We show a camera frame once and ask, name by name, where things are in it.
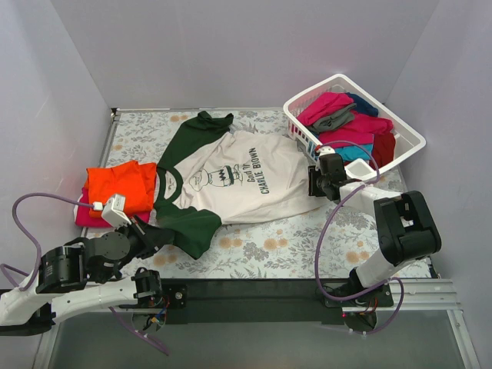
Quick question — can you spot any white green raglan t-shirt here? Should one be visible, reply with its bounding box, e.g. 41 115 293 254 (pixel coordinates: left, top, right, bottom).
154 111 325 259

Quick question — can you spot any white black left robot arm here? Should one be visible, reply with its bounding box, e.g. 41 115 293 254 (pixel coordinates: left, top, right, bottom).
1 217 175 336

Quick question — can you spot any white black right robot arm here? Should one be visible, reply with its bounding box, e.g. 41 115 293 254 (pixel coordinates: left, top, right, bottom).
307 154 442 306

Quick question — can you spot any teal shirt in basket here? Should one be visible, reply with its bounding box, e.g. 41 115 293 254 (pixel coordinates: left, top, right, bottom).
335 144 374 162

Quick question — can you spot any floral patterned table mat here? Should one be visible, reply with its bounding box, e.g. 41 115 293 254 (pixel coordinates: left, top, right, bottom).
81 109 431 279

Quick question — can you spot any folded orange t-shirt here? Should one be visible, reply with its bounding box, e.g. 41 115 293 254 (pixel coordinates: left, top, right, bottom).
84 160 157 215

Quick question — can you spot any folded pink t-shirt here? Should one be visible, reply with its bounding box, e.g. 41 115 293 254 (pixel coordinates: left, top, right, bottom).
73 188 151 228

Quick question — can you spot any magenta shirt in basket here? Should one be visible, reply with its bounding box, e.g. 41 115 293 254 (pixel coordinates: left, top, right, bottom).
318 112 394 148
297 92 354 126

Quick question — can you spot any dark red shirt in basket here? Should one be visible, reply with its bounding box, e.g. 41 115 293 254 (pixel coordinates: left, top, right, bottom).
371 132 396 168

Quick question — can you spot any grey shirt in basket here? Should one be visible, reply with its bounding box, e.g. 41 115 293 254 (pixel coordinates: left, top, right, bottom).
310 111 354 133

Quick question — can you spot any navy blue shirt in basket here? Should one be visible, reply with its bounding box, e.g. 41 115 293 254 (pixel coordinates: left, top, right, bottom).
345 92 379 117

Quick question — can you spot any white plastic laundry basket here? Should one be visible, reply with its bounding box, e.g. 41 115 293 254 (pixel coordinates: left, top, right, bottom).
284 74 426 174

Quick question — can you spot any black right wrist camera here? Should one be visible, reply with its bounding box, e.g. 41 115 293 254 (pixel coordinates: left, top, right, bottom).
315 145 345 179

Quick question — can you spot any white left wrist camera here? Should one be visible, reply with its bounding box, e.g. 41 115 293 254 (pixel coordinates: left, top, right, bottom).
92 194 131 228

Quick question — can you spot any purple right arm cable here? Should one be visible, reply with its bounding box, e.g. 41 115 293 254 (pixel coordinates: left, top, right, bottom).
314 140 404 335

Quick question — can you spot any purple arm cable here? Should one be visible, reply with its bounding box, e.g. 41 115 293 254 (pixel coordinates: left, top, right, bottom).
0 192 170 356
314 140 404 335

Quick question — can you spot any black metal base rail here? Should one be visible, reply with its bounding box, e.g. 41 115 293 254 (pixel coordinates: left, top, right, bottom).
126 278 394 326

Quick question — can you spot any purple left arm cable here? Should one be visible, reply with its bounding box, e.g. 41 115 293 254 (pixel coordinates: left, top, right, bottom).
0 192 170 356

